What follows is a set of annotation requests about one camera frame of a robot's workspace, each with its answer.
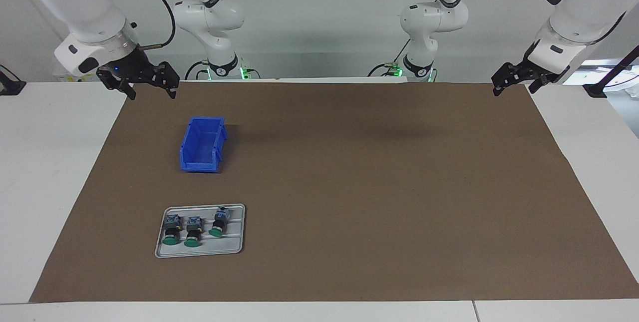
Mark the green push button switch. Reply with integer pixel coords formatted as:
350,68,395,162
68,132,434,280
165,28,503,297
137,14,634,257
161,214,183,246
208,206,230,238
183,216,204,248

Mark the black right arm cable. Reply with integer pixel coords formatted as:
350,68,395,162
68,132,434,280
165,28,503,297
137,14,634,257
137,0,177,51

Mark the blue plastic bin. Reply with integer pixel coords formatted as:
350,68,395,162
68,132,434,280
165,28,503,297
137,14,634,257
179,116,228,173

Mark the black base cable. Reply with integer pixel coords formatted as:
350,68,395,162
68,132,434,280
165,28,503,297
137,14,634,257
368,37,412,77
185,60,210,80

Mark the black table clamp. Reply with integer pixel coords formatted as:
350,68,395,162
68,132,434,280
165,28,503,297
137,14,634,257
0,65,26,96

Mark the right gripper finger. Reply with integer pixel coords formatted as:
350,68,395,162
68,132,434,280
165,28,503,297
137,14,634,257
97,66,136,100
152,61,180,99

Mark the grey metal tray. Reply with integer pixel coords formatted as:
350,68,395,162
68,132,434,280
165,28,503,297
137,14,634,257
154,204,246,259

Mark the brown table mat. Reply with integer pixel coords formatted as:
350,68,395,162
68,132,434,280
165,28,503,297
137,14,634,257
29,81,639,304

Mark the black angled stand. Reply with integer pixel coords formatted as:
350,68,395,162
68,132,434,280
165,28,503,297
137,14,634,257
583,45,639,99

